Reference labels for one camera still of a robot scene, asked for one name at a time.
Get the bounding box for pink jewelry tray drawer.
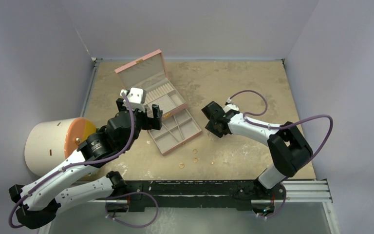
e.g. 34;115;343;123
149;109;202;156

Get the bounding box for pink jewelry box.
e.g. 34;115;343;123
115;50;188;120

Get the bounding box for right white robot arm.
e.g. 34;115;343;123
202;101;313;198

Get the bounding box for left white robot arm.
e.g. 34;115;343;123
8;97;163;230

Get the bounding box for white cylinder orange lid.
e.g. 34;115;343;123
24;117;96;176

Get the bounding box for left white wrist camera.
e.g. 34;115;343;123
120;87;146;113

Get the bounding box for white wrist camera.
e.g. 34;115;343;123
120;87;146;113
223;103;240;113

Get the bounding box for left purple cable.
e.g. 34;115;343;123
8;94;136;229

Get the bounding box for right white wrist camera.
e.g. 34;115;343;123
223;103;240;113

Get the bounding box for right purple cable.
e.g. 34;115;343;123
227;90;334;181

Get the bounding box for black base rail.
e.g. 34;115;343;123
108;180;286;215

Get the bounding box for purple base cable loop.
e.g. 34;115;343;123
105;192;159;229

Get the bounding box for aluminium rail frame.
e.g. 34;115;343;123
283;180;333;203

